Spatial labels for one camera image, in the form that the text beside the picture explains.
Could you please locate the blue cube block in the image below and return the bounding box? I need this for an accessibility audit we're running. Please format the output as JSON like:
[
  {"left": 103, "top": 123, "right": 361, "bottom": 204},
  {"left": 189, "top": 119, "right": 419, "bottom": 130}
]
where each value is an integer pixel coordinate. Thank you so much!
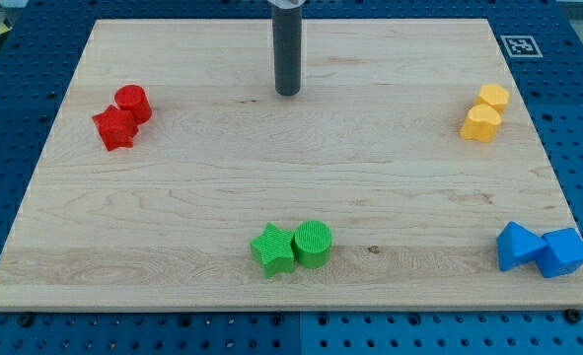
[{"left": 535, "top": 228, "right": 583, "bottom": 278}]

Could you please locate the green cylinder block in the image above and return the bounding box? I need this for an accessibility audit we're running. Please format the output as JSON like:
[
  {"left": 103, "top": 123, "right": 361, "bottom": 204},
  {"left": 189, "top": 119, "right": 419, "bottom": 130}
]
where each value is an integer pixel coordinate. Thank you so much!
[{"left": 293, "top": 220, "right": 333, "bottom": 269}]

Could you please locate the green star block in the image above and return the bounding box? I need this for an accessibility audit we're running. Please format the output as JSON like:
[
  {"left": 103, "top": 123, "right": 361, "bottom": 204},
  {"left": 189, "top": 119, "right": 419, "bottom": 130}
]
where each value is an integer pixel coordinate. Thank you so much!
[{"left": 250, "top": 223, "right": 295, "bottom": 278}]

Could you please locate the light wooden board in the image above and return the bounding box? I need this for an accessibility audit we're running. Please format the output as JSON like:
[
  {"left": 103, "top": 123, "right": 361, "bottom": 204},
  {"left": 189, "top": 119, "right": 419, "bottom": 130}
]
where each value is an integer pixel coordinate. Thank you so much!
[{"left": 0, "top": 19, "right": 583, "bottom": 313}]

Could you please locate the red cylinder block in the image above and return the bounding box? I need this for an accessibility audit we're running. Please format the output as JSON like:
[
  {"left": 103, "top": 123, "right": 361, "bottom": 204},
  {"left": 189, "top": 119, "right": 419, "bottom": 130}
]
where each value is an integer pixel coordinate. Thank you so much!
[{"left": 114, "top": 85, "right": 152, "bottom": 124}]

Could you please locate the red star block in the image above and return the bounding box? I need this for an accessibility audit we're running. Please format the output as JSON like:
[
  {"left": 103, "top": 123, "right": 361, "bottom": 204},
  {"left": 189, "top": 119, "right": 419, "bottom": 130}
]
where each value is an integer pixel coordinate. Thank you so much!
[{"left": 92, "top": 105, "right": 138, "bottom": 151}]

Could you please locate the yellow heart block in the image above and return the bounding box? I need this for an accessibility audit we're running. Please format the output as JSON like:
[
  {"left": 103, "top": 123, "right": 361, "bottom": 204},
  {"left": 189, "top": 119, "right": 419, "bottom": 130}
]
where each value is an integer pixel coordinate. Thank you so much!
[{"left": 460, "top": 104, "right": 502, "bottom": 143}]

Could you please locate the yellow hexagon block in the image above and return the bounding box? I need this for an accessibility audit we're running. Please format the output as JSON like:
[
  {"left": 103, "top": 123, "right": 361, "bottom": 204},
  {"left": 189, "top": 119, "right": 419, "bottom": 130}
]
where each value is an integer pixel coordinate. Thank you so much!
[{"left": 474, "top": 84, "right": 510, "bottom": 114}]

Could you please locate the blue triangle block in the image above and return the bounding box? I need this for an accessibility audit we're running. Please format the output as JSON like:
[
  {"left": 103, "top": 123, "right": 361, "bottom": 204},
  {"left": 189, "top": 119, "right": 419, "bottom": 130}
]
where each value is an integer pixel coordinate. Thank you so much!
[{"left": 496, "top": 221, "right": 547, "bottom": 272}]

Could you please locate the white fiducial marker tag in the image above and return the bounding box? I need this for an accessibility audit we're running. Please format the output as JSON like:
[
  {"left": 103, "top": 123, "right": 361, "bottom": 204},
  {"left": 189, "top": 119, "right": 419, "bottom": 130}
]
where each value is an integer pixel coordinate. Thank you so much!
[{"left": 501, "top": 35, "right": 543, "bottom": 59}]

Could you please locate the black bolt left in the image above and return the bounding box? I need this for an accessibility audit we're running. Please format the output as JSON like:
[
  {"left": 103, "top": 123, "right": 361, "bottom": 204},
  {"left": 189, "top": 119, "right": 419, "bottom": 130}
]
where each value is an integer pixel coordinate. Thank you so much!
[{"left": 17, "top": 313, "right": 35, "bottom": 328}]

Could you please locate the black bolt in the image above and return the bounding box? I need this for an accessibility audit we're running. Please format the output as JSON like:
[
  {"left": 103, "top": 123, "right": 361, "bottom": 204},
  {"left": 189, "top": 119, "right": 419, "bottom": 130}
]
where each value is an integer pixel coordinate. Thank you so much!
[
  {"left": 17, "top": 313, "right": 35, "bottom": 328},
  {"left": 563, "top": 309, "right": 582, "bottom": 324}
]

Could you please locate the black bolt right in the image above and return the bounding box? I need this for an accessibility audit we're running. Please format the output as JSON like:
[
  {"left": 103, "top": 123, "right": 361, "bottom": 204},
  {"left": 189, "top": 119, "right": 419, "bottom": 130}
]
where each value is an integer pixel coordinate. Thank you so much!
[{"left": 563, "top": 309, "right": 582, "bottom": 324}]

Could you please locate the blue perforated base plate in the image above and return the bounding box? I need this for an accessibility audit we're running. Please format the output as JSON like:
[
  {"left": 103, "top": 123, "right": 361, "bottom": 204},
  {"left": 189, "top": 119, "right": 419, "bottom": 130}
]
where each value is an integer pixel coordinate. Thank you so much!
[{"left": 0, "top": 0, "right": 583, "bottom": 354}]

